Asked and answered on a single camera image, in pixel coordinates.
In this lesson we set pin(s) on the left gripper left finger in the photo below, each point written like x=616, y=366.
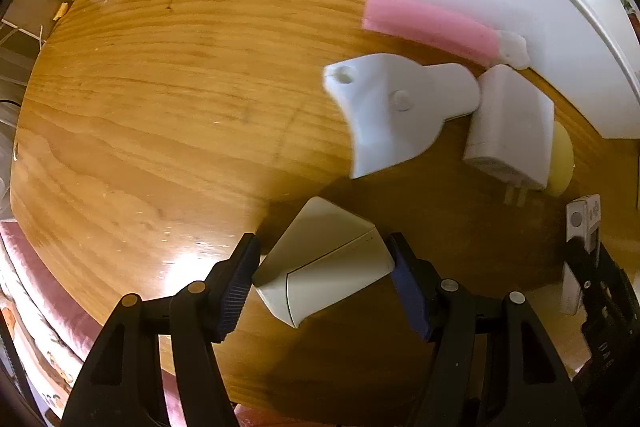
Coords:
x=228, y=286

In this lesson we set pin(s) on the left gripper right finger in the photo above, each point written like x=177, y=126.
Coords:
x=426, y=302

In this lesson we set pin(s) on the beige angular device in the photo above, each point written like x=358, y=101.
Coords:
x=326, y=255

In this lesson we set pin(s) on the small white digital camera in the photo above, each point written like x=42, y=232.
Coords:
x=583, y=221

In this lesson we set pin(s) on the white power adapter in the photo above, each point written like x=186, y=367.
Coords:
x=511, y=132

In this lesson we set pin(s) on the white plastic scraper holder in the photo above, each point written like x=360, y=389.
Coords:
x=394, y=107

